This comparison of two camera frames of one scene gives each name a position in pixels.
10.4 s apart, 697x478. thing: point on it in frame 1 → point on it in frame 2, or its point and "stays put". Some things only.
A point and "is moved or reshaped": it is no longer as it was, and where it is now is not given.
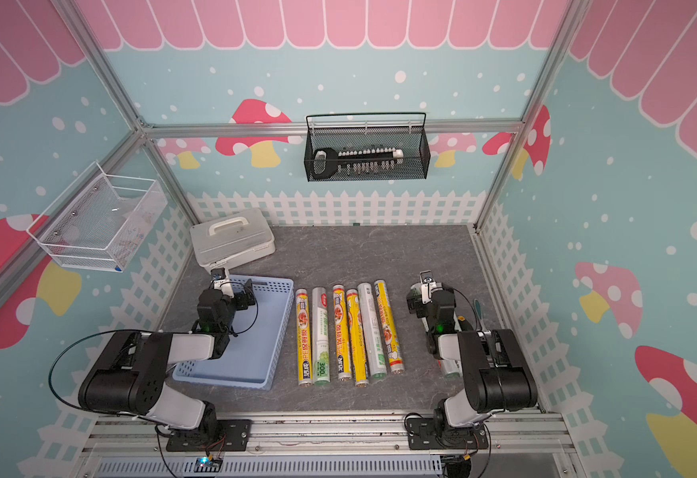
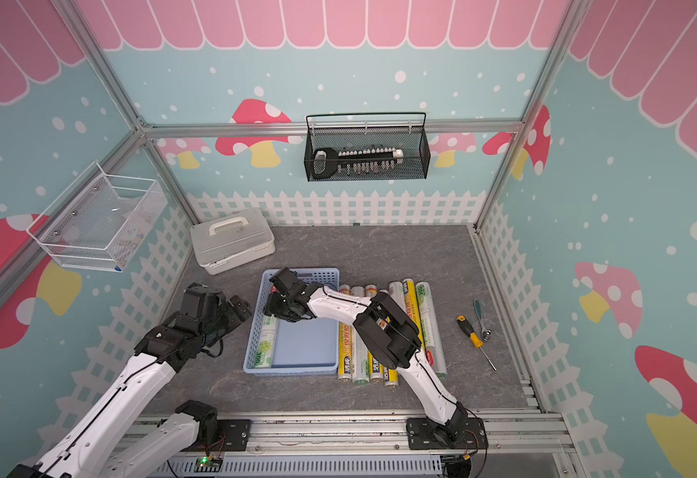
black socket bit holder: (328, 161) stays put
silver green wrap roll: (373, 340) is moved or reshaped
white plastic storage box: (232, 239) stays put
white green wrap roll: (452, 368) → (267, 342)
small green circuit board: (207, 465) stays put
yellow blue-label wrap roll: (357, 341) → (390, 374)
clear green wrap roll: (321, 337) → (360, 368)
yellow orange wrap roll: (343, 336) → (376, 373)
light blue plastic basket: (254, 348) → (307, 348)
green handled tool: (479, 308) stays put
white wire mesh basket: (99, 220) stays put
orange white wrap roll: (304, 342) → (345, 344)
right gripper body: (422, 311) → (280, 308)
